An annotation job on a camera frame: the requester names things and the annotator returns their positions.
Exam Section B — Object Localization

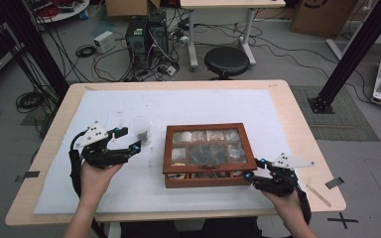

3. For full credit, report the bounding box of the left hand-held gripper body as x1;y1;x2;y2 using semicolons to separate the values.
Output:
73;121;133;170

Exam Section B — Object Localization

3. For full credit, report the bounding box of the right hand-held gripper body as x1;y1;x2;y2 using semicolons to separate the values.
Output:
252;152;316;198

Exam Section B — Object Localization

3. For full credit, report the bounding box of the thin wooden stick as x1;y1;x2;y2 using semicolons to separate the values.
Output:
306;183;332;208

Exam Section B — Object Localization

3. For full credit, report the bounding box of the wooden glass-lid display box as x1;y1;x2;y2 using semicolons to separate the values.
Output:
162;122;258;189

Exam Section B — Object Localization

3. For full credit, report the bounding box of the person's right hand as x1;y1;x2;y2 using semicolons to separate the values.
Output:
261;189;304;226

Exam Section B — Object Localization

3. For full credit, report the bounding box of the person's left hand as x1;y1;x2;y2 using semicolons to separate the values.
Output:
79;162;124;207

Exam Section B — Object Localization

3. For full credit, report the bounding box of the group of silver tea packets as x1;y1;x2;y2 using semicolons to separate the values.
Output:
172;129;247;163

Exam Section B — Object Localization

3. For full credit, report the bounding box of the black tape strip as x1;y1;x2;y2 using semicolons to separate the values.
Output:
15;171;41;183
324;177;345;190

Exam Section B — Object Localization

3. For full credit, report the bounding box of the white table mat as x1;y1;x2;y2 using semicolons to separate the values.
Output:
34;88;307;216

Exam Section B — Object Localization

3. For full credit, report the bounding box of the grey floor mat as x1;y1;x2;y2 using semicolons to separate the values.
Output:
289;84;381;143

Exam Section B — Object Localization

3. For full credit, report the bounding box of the black computer tower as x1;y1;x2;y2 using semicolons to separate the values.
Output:
125;15;150;69
147;11;170;64

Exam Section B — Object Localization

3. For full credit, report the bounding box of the white box device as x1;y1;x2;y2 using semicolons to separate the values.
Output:
93;30;117;55

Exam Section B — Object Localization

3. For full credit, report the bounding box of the black round stool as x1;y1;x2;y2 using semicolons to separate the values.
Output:
203;46;251;81

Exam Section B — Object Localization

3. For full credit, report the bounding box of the small cardboard box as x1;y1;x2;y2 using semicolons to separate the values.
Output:
104;0;162;18

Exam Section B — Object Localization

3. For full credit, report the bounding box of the round white table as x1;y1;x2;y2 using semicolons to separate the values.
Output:
29;0;90;24

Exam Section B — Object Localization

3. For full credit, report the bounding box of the black metal pillar with base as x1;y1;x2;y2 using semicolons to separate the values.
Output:
307;0;381;115

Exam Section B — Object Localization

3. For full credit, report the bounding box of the large cardboard box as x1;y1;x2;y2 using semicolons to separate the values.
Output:
291;0;361;38

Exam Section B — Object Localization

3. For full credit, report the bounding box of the white desk with legs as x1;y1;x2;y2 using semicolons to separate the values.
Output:
180;0;287;70

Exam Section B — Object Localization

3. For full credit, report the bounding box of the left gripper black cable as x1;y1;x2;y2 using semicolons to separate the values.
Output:
68;130;108;238

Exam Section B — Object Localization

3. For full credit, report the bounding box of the tangle of black cables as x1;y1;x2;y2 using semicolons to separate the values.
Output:
92;9;192;83

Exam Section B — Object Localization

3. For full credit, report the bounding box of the small black cable coil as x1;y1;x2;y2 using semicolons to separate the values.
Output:
74;44;97;59

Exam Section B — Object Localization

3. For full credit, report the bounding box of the large black cable coil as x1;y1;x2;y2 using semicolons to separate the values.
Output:
15;90;48;114

